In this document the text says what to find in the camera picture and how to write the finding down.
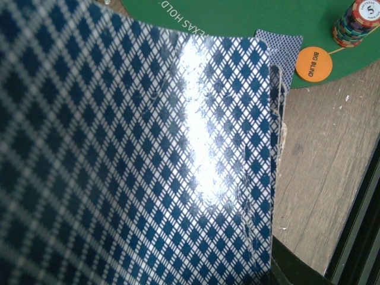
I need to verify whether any red poker chip stack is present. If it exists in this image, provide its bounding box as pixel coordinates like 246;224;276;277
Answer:
332;0;379;48

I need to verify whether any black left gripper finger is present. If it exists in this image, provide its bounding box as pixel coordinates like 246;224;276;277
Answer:
270;237;333;285

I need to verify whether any round green poker mat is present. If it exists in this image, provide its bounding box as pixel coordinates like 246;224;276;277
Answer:
123;0;379;81

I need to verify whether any orange big blind button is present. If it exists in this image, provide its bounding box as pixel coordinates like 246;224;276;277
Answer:
295;46;333;83

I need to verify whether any grey playing card deck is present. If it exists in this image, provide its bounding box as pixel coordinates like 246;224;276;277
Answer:
1;1;278;284

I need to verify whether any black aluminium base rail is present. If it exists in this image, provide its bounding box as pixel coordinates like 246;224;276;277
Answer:
325;146;379;284

